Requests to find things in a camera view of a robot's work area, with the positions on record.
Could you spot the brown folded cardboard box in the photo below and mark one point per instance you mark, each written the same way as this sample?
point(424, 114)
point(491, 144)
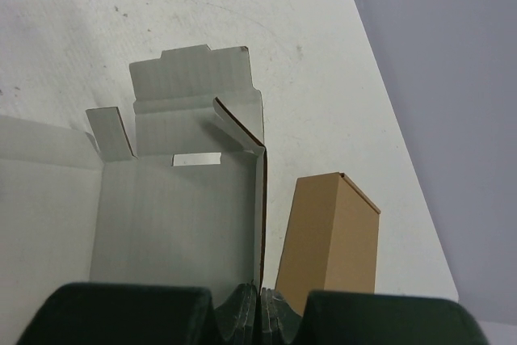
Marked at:
point(331, 240)

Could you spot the white paper box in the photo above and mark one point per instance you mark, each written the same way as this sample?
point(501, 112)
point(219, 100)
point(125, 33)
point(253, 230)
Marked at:
point(184, 204)

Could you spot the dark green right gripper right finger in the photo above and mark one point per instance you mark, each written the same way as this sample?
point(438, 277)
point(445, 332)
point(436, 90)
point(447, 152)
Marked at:
point(355, 318)

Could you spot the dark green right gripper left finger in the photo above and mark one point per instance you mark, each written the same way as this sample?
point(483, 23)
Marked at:
point(94, 313)

